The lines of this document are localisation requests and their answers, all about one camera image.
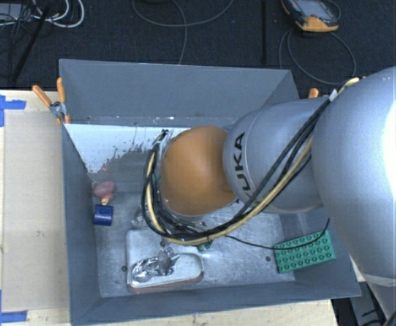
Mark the blue cylinder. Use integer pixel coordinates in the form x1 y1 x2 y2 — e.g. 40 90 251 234
93 203 115 227

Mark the clear plastic piece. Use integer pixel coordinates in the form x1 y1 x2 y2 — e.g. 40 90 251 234
130 208 148 229

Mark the green studded flat block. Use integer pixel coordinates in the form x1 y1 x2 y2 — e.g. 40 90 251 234
272 229 338 274

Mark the crumpled silver foil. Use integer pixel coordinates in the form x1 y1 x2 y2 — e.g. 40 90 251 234
130 249 181 285

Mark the grey metal bin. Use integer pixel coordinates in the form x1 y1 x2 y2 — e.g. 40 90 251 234
58 58 363 326

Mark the red-brown flat block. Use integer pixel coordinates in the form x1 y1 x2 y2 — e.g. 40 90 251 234
126 228 205 293

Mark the pale flat board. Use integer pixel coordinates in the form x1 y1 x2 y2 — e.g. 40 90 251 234
1 110 70 312

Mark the pink oval toy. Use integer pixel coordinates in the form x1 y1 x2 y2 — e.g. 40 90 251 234
92 181 118 206

